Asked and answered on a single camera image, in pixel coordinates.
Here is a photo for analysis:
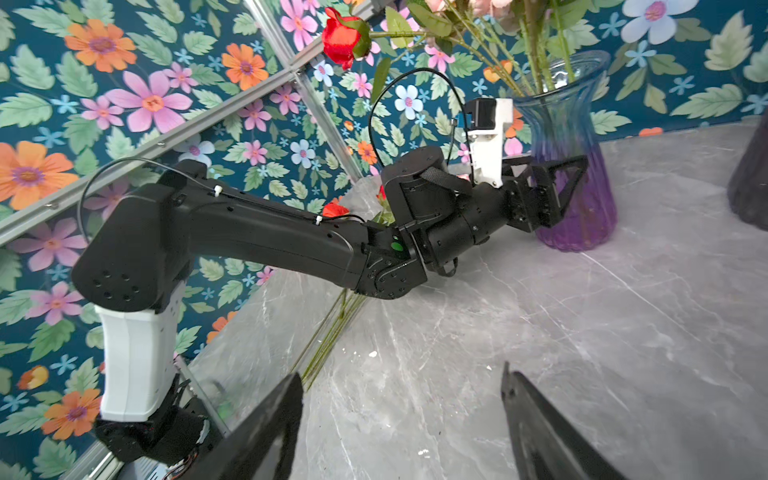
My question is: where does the pink peony flower stem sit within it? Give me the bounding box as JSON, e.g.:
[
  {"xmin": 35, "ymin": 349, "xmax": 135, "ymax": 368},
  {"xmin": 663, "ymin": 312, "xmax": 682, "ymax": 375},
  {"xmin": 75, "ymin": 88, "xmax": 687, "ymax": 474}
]
[{"xmin": 408, "ymin": 1, "xmax": 554, "ymax": 97}]

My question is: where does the red rose stem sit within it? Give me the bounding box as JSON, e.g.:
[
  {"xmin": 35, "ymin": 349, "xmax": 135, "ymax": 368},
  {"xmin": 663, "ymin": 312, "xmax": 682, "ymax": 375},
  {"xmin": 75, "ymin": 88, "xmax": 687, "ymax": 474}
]
[{"xmin": 322, "ymin": 1, "xmax": 486, "ymax": 72}]

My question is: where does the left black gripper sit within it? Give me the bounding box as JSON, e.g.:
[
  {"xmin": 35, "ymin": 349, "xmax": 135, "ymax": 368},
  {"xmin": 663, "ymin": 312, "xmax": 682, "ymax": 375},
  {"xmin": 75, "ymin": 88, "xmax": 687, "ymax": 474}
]
[{"xmin": 501, "ymin": 155, "xmax": 588, "ymax": 233}]

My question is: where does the dark purple glass vase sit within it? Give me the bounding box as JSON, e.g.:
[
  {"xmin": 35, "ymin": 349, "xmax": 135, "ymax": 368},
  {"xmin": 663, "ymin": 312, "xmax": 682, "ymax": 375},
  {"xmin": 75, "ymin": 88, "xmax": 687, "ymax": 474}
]
[{"xmin": 727, "ymin": 113, "xmax": 768, "ymax": 231}]

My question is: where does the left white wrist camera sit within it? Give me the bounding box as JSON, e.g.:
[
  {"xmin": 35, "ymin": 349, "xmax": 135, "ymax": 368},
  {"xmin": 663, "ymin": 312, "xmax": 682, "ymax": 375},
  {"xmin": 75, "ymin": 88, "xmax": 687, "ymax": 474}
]
[{"xmin": 464, "ymin": 98, "xmax": 514, "ymax": 188}]

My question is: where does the mixed flower bunch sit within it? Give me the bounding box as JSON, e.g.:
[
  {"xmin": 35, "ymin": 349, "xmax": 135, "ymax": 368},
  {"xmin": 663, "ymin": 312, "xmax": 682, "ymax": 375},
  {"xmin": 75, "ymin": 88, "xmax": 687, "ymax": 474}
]
[{"xmin": 291, "ymin": 178, "xmax": 394, "ymax": 392}]

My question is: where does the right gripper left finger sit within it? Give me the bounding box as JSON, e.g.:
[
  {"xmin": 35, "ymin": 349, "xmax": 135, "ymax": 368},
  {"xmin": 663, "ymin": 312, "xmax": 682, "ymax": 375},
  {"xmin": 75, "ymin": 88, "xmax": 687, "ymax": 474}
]
[{"xmin": 183, "ymin": 373, "xmax": 304, "ymax": 480}]

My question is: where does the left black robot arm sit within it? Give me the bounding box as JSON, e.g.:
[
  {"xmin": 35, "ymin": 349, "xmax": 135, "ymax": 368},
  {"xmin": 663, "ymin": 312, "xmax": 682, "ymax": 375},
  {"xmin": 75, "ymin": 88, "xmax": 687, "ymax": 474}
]
[{"xmin": 71, "ymin": 146, "xmax": 588, "ymax": 465}]

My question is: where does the blue purple glass vase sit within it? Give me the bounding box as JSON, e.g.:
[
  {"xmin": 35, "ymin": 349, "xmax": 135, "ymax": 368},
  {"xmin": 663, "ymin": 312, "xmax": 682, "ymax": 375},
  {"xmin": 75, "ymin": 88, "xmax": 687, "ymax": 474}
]
[{"xmin": 514, "ymin": 50, "xmax": 618, "ymax": 252}]

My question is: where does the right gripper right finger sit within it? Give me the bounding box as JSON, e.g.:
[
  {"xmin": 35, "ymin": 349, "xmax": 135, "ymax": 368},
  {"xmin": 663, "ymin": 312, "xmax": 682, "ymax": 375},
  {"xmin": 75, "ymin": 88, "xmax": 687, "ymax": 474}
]
[{"xmin": 501, "ymin": 362, "xmax": 625, "ymax": 480}]

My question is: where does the peach peony flower stem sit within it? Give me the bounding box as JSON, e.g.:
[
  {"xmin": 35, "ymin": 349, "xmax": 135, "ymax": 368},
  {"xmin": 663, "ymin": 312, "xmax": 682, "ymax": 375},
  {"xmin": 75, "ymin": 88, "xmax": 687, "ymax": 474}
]
[{"xmin": 467, "ymin": 0, "xmax": 595, "ymax": 85}]

